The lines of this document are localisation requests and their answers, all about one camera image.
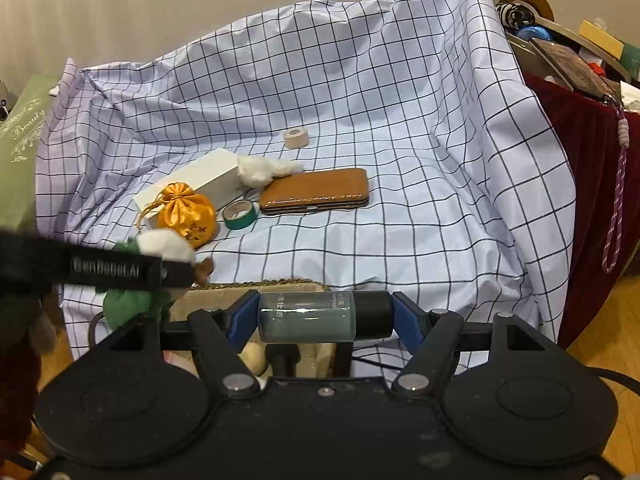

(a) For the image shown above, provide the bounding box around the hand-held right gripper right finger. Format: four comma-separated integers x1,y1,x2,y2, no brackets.
391,290,567,401

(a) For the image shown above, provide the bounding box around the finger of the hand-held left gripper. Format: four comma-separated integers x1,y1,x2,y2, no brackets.
160,259,197,290

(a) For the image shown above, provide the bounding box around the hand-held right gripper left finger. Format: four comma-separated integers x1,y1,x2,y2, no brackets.
97,289,262,401

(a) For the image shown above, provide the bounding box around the yellow satin drawstring pouch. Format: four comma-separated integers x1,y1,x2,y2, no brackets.
136,182,218,250

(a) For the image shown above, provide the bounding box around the green plush toy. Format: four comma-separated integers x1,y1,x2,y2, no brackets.
102,227,216,333

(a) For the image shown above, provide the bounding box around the clear bottle with black cap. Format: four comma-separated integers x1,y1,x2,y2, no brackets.
257,290,392,345

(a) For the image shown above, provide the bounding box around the teal tape roll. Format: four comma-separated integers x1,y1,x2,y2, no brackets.
222,199,259,232

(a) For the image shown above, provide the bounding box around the woven basket with beige lining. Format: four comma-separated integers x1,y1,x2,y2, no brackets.
90,279,358,380

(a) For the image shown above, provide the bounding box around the white fluffy plush toy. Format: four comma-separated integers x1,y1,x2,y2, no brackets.
235,156,307,188

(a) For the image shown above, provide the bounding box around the long white cardboard box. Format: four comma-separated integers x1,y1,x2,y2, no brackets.
134,149,240,228

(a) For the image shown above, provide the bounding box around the green paper bag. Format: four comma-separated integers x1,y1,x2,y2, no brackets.
0,75,61,241

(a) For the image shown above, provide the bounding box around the brown leather wallet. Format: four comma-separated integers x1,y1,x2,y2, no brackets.
259,168,370,216

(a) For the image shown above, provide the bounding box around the white checked bed sheet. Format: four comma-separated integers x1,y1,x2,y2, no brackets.
35,0,578,376

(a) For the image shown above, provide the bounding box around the dark red velvet cloth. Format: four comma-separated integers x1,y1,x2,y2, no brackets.
522,74,640,348

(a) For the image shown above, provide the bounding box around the blue ball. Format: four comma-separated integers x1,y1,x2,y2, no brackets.
517,24,551,43

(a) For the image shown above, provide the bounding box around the white tissue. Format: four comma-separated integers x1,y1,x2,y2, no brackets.
620,80,640,111

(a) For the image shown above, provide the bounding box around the black and white patterned item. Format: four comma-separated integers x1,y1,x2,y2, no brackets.
496,2,538,36

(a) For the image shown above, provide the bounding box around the yellow flat box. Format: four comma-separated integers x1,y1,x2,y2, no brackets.
579,20,625,58

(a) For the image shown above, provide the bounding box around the green book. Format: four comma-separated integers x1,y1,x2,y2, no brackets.
620,42,640,81

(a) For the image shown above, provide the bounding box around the black cable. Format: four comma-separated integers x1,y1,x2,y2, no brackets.
590,367,640,386

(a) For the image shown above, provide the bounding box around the purple beaded lanyard cord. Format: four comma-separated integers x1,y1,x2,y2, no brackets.
602,95,630,274

